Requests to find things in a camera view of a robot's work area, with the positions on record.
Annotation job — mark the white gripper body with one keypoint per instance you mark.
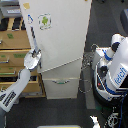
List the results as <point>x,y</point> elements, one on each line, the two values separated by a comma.
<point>32,59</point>

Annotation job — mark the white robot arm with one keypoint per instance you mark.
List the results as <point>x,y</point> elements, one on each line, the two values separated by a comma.
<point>16,88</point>

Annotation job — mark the grey box atop cabinet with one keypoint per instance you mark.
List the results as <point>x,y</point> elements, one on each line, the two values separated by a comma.
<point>11,11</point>

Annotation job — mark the white blue standing robot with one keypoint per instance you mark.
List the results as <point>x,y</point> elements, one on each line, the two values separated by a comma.
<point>110,66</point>

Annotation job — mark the green android sticker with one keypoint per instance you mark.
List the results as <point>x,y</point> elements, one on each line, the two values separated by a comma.
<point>44,21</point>

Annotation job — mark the white fridge body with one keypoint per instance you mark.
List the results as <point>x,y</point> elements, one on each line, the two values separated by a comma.
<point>63,47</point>

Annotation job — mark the white fridge door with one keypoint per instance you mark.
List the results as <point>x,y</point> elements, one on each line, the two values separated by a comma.
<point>64,41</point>

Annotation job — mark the wooden drawer cabinet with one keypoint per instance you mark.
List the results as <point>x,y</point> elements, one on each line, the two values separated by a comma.
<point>14,45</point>

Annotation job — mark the lower fridge drawer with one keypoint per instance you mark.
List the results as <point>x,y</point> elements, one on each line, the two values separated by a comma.
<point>61,89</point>

